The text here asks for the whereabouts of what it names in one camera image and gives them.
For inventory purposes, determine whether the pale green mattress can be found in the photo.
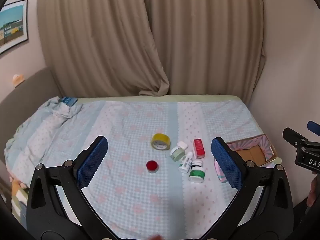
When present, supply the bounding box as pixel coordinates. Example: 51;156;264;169
75;94;250;105

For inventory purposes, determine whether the red carton box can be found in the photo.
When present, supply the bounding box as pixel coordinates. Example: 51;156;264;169
193;138;206;159

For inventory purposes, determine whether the light blue crumpled quilt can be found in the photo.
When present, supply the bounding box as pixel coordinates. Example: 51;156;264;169
5;96;83;180

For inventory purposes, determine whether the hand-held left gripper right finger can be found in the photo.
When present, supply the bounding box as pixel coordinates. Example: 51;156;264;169
202;137;294;240

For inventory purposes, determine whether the beige curtain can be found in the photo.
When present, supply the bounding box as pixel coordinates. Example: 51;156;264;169
37;0;265;97

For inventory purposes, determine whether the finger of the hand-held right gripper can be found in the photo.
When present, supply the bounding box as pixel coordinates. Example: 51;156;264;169
307;120;320;137
282;127;307;147

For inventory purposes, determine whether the framed wall picture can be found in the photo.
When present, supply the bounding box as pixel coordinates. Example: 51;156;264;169
0;0;28;55

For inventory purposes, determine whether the grey upholstered headboard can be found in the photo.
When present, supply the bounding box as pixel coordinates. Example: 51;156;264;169
0;66;60;160

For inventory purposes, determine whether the checked floral bed sheet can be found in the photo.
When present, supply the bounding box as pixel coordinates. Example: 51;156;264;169
5;99;265;240

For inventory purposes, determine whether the red lid small jar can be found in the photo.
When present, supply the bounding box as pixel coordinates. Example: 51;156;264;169
146;160;159;173

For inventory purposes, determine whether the person's right hand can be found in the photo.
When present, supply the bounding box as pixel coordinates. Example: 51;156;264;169
307;179;320;205

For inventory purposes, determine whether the white plastic bottle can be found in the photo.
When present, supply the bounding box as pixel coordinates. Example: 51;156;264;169
178;151;194;174

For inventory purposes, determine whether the cardboard box with pink print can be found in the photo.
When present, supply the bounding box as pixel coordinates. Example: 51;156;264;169
214;134;278;183

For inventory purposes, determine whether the blue packet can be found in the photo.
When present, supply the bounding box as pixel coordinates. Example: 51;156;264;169
61;96;78;107

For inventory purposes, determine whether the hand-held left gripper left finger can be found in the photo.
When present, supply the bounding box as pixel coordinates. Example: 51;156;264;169
26;135;118;240

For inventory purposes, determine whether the pale green cream jar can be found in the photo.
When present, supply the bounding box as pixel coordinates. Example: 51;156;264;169
170;146;186;162

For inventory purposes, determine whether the striped green cloth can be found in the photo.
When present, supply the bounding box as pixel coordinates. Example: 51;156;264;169
11;189;29;220

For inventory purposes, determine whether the green jar white lid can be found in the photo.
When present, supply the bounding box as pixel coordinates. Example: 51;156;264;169
188;160;206;183

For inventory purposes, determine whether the yellow tape roll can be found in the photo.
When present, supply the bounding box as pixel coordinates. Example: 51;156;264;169
151;133;171;151

